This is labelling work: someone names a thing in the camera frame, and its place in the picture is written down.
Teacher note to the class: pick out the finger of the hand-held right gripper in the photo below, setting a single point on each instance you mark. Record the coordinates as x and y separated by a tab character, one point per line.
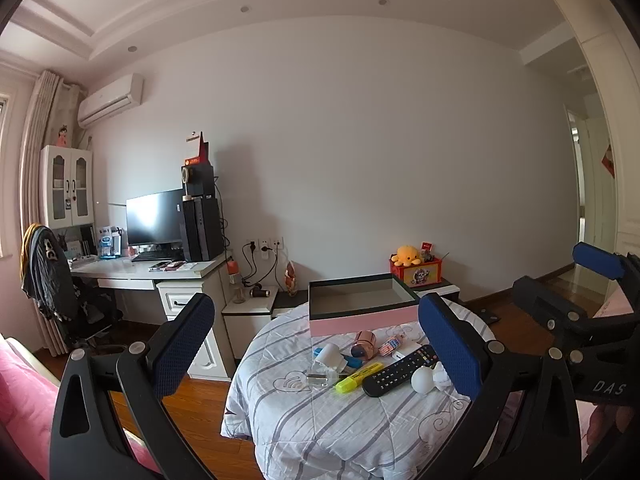
595	259
540	300

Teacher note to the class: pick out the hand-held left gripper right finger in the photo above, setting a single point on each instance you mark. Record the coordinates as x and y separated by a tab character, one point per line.
450	345

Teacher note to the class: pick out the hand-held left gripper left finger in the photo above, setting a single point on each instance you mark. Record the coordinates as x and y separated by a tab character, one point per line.
182	340

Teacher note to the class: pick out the black remote control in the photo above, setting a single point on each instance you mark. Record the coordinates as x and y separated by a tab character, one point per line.
395	372

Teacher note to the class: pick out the pink storage box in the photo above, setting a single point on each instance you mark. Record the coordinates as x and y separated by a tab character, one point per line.
350	322

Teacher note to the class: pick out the white roll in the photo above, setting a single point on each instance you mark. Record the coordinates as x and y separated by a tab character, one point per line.
330	357

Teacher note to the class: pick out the white charger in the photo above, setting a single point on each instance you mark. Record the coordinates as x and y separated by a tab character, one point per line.
407	350

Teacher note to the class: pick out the white round toy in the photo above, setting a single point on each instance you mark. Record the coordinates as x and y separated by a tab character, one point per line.
422	380

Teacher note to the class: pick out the black floor scale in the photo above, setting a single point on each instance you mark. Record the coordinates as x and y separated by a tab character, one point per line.
487	315

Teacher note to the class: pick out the pink printed blanket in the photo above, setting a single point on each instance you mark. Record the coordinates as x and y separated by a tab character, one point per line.
617	305

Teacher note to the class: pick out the black white low cabinet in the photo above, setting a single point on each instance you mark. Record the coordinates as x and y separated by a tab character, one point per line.
440	289

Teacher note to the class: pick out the white door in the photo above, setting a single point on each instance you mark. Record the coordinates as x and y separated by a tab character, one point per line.
597	200

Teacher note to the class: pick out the white nightstand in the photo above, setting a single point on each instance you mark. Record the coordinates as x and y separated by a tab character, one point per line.
245	325

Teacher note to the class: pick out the clear glass jar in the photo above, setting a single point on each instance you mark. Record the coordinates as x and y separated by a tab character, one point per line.
238	294

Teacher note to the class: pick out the red printed toy box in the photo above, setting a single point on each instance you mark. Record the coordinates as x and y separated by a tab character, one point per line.
417	275

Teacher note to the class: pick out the white desk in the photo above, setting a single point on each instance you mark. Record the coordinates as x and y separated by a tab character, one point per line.
130	271

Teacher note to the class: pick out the orange cap bottle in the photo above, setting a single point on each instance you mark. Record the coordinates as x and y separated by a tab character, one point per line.
231	267

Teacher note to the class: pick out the black office chair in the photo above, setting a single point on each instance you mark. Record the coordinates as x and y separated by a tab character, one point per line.
95	325

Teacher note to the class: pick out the black keyboard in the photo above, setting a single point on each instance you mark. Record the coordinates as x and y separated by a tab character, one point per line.
152	255

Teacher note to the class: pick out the black hair dryer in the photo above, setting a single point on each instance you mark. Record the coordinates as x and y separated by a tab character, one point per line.
260	291

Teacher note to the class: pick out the small toy figures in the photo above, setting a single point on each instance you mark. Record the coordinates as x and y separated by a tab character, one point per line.
427	252

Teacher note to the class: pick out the red door decoration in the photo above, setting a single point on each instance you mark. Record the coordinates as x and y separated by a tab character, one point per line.
609	161

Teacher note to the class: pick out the blue plastic case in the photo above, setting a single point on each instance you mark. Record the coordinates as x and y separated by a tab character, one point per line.
352	362

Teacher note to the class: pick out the orange octopus plush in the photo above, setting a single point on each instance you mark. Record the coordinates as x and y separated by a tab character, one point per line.
407	255

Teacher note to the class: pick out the yellow highlighter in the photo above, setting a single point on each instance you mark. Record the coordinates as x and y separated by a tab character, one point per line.
355	380

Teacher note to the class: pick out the black computer tower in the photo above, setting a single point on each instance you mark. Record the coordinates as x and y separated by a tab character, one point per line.
202	230

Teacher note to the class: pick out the blue white desk box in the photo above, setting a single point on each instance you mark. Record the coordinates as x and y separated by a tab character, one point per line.
107	245

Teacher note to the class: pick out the red white ornament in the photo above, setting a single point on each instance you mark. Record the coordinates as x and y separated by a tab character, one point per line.
290	277

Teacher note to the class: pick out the black computer monitor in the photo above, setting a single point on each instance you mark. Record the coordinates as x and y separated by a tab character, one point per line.
155	215

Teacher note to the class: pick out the black printed jacket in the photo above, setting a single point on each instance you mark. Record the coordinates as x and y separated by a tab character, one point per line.
47	270

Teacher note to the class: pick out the black speaker box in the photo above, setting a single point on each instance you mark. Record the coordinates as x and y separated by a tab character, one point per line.
200	180

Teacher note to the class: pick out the pink bedding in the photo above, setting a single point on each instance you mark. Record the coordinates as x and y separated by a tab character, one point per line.
20	385

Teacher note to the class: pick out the white glass-door cabinet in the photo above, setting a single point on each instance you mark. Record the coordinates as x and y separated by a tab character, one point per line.
66	152

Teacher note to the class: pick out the small pink doll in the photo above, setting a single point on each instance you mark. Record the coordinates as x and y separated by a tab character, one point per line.
62	136

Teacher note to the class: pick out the white air conditioner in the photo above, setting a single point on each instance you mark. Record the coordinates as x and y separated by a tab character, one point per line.
110	100

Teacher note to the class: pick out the white wall socket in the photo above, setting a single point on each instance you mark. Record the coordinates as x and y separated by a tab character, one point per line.
263	246
250	245
277	244

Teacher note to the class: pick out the white bed frame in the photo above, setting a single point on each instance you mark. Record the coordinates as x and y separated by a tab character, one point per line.
25	352

